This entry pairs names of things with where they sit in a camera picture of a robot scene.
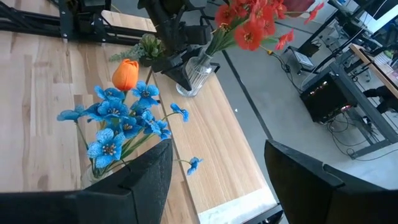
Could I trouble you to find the blue artificial flower bunch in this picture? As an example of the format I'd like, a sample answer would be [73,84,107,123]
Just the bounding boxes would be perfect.
[56,80,205,181]

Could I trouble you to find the grey metal desk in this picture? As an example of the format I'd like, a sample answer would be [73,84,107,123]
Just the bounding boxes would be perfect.
[298,0,398,160]

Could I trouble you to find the dark red artificial tulip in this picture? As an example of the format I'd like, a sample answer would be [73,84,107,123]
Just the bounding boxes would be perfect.
[282,0,317,19]

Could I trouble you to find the potted green succulent plant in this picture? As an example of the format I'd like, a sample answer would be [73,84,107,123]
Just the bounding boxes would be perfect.
[108,33,166,68]

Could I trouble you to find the red artificial flower bunch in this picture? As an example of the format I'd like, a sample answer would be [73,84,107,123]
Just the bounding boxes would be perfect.
[214,0,326,35]
[205,18,296,58]

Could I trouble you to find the diamond-pattern clear glass vase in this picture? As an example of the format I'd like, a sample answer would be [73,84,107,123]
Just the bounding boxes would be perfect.
[80,160,114,190]

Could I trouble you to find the black computer tower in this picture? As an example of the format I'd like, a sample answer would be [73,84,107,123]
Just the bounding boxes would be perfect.
[299,72,356,124]

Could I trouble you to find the orange artificial tulip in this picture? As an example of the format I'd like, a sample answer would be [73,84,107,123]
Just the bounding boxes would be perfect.
[111,58,140,103]

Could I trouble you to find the ribbed clear glass vase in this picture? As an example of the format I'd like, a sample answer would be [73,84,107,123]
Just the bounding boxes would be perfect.
[175,49,216,98]

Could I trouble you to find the person's foot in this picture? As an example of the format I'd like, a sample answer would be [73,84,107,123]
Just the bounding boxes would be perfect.
[363,85,398,114]

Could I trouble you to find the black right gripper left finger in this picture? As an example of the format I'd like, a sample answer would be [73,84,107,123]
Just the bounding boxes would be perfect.
[0,139,174,224]

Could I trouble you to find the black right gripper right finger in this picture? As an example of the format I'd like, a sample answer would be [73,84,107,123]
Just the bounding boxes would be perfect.
[264,139,398,224]

